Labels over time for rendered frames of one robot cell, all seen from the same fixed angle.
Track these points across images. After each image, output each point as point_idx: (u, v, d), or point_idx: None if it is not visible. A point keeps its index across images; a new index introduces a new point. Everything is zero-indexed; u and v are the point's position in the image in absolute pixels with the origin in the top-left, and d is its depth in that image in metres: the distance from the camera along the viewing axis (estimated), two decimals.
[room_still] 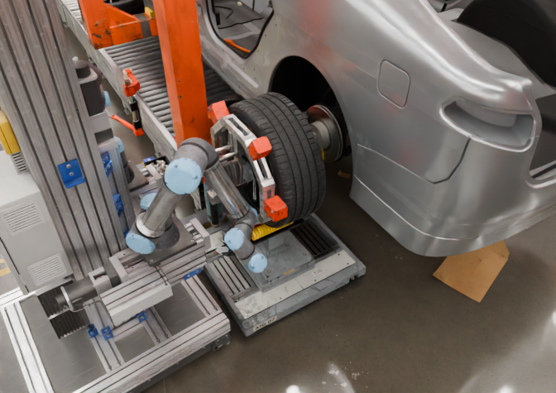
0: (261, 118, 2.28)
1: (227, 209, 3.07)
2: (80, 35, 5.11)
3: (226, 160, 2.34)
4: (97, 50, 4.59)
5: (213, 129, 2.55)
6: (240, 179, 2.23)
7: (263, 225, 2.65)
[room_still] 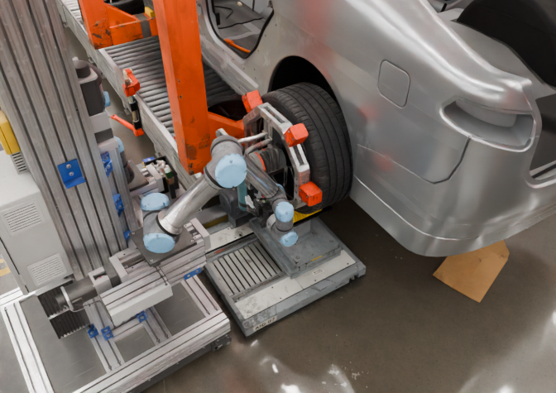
0: (296, 107, 2.36)
1: (227, 209, 3.07)
2: (80, 35, 5.11)
3: (261, 146, 2.42)
4: (97, 50, 4.59)
5: (246, 118, 2.63)
6: (277, 165, 2.31)
7: (294, 212, 2.73)
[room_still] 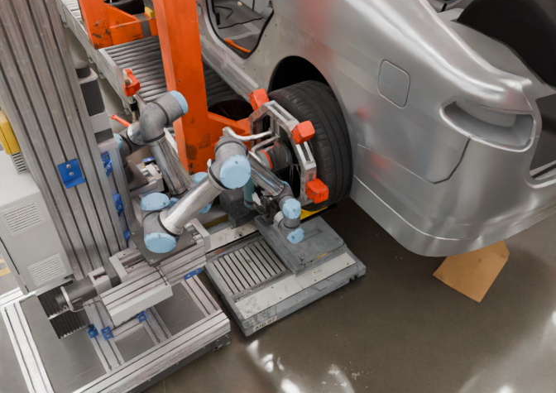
0: (303, 104, 2.37)
1: (227, 209, 3.07)
2: (80, 35, 5.11)
3: (268, 144, 2.43)
4: (97, 50, 4.59)
5: (251, 116, 2.65)
6: (284, 162, 2.32)
7: None
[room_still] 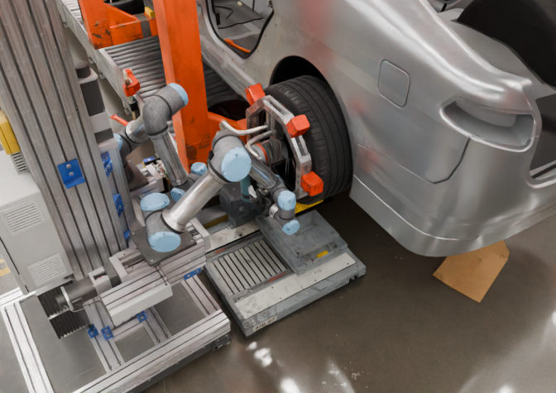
0: (298, 98, 2.41)
1: (227, 209, 3.07)
2: (80, 35, 5.11)
3: (264, 138, 2.47)
4: (97, 50, 4.59)
5: (248, 111, 2.68)
6: (280, 155, 2.36)
7: (295, 203, 2.78)
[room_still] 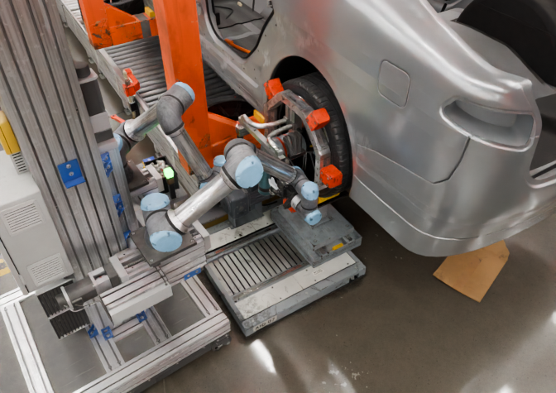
0: (318, 93, 2.45)
1: (227, 209, 3.07)
2: (80, 35, 5.11)
3: (284, 131, 2.51)
4: (97, 50, 4.59)
5: (266, 105, 2.73)
6: (299, 148, 2.40)
7: None
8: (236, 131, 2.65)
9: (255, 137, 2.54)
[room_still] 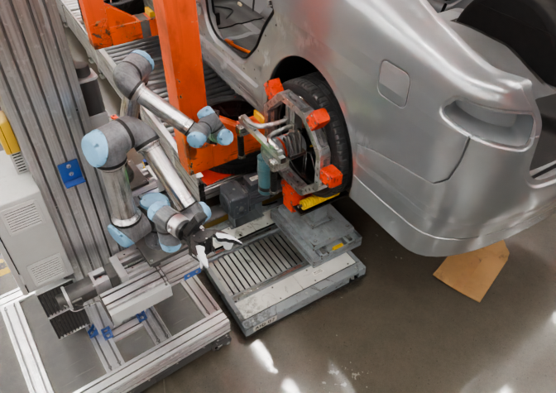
0: (318, 93, 2.45)
1: (227, 209, 3.07)
2: (80, 35, 5.11)
3: (284, 131, 2.51)
4: (97, 50, 4.59)
5: (266, 105, 2.73)
6: (299, 148, 2.40)
7: (313, 196, 2.83)
8: (236, 131, 2.65)
9: (255, 137, 2.54)
